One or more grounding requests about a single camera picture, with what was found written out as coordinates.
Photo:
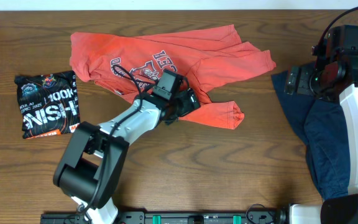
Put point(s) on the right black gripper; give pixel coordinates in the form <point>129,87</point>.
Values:
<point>306,74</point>

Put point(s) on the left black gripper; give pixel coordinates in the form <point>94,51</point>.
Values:
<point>188,107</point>

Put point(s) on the orange soccer t-shirt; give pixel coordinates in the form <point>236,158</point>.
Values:
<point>209,58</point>

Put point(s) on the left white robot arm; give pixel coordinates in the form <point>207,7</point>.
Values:
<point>90,167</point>

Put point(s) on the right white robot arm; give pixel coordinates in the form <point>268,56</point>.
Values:
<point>340,209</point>

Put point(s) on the navy blue garment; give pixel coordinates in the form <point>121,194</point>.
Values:
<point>330,132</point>

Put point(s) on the folded black printed shirt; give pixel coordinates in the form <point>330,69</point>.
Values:
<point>48,104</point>

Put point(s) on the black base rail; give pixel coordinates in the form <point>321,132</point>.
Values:
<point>257,213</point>

